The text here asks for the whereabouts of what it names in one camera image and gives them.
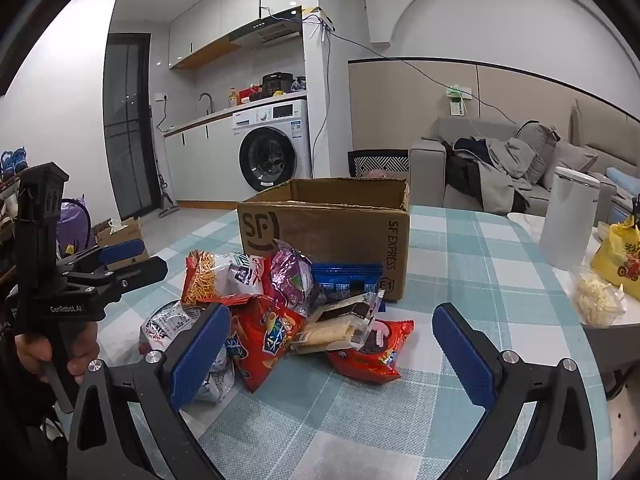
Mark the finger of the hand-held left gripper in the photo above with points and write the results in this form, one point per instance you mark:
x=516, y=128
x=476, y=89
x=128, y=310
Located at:
x=120, y=251
x=145, y=270

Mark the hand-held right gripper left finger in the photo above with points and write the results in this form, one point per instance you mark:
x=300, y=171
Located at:
x=200, y=350

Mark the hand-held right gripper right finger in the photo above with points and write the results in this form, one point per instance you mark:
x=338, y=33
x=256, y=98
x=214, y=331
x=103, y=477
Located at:
x=465, y=355

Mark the orange noodle snack packet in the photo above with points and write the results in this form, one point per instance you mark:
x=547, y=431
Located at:
x=200, y=275

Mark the red cookie packet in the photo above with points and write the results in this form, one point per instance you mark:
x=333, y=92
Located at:
x=370, y=360

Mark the clear cake packet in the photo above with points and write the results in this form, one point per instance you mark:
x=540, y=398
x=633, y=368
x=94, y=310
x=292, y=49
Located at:
x=320, y=332

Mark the brown cardboard box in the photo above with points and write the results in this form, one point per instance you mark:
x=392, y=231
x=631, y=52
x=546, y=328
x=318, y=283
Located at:
x=340, y=240

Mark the person's left hand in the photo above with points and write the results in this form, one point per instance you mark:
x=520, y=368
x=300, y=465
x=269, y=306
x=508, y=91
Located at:
x=30, y=350

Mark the cardboard tissue box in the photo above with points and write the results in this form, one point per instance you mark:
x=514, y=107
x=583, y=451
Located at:
x=127, y=232

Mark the purple bag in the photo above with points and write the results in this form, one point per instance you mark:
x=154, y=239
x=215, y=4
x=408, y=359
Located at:
x=75, y=230

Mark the large white snack packet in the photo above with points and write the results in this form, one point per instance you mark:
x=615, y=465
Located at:
x=165, y=322

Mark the red chip bag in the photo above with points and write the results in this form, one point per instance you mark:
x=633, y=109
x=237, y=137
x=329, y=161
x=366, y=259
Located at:
x=260, y=345

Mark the blue shoes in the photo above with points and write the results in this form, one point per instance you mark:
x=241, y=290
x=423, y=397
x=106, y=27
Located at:
x=12, y=160

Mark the stick vacuum cleaner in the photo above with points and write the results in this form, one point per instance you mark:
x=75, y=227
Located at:
x=167, y=200

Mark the checked tablecloth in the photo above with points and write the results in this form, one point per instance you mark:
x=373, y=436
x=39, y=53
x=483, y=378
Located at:
x=475, y=260

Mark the purple snack packet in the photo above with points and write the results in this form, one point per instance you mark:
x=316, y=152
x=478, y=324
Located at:
x=290, y=280

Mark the dark glass door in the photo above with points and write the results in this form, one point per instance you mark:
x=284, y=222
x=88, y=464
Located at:
x=125, y=135

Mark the white lower cabinet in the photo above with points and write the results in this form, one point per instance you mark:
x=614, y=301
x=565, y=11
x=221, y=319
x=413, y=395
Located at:
x=210, y=160

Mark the clear bag of white snack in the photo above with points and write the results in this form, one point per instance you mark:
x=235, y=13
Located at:
x=595, y=300

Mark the blue cookie packet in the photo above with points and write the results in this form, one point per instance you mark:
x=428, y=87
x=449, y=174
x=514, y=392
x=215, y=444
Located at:
x=340, y=277

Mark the white cylindrical bin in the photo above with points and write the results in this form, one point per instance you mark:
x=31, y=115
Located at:
x=565, y=225

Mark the white washing machine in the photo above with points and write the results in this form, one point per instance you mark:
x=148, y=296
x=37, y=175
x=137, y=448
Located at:
x=270, y=160

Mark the metal faucet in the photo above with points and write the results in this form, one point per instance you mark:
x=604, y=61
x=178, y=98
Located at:
x=211, y=102

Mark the yellow plastic bag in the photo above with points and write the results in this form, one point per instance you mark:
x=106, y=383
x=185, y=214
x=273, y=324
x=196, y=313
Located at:
x=615, y=255

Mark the grey sofa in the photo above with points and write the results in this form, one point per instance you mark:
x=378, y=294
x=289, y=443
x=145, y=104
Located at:
x=425, y=175

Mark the grey coat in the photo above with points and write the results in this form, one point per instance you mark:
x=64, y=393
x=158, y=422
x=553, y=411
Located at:
x=505, y=175

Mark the black jacket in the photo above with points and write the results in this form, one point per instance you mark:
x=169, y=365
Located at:
x=465, y=170

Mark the yellow bottle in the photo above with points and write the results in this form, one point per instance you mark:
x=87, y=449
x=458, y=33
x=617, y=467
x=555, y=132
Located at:
x=233, y=100

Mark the pink plastic bag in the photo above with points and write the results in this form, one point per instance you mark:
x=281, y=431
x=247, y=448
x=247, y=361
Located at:
x=375, y=175

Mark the red box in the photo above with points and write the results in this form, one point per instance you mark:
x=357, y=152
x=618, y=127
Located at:
x=250, y=95

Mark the black patterned chair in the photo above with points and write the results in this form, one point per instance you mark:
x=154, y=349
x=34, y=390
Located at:
x=380, y=162

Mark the dark grey cushion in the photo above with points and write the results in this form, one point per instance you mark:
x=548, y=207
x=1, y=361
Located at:
x=537, y=150

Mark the beige cushion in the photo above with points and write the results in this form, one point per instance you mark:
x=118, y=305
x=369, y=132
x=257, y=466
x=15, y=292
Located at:
x=570, y=162

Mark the white upper cabinets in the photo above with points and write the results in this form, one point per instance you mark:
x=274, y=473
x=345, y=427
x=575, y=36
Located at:
x=200, y=35

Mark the light blue cushion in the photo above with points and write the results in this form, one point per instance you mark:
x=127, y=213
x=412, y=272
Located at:
x=625, y=180

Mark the range hood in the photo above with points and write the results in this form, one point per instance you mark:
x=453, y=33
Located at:
x=270, y=32

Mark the green white wall panel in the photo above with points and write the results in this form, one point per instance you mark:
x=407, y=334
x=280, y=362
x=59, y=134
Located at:
x=456, y=107

